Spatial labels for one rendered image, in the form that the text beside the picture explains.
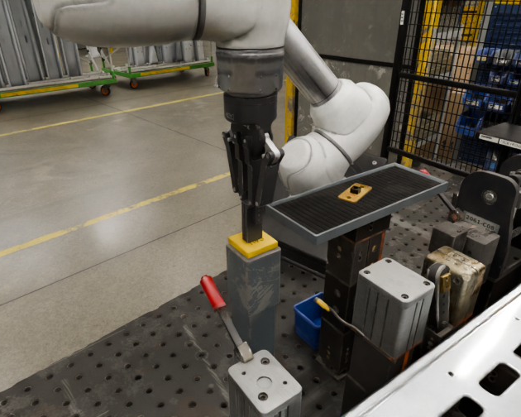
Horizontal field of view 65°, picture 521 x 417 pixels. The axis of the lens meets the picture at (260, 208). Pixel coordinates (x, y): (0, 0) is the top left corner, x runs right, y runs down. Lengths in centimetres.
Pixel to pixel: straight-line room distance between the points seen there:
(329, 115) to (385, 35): 215
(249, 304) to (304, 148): 58
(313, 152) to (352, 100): 18
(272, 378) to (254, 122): 34
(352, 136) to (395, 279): 61
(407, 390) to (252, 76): 49
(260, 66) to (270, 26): 5
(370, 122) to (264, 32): 75
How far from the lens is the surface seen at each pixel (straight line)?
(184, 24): 51
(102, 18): 49
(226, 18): 52
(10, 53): 719
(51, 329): 242
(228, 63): 55
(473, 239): 93
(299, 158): 115
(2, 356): 239
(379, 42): 333
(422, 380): 71
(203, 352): 112
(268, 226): 143
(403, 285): 69
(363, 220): 74
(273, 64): 55
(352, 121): 121
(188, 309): 125
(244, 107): 56
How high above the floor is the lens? 151
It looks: 28 degrees down
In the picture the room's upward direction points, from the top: straight up
